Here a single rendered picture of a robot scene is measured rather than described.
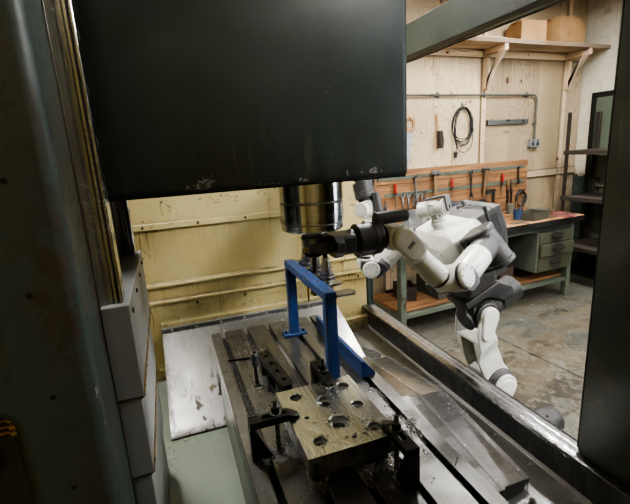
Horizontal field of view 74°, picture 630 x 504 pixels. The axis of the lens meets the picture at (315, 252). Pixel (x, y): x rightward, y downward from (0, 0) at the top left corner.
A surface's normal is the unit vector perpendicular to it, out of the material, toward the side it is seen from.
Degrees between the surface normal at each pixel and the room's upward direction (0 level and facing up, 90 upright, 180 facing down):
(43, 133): 90
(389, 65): 90
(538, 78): 90
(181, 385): 22
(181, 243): 90
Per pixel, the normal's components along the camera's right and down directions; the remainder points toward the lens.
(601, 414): -0.94, 0.13
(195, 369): 0.07, -0.79
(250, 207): 0.34, 0.20
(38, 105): 0.90, 0.05
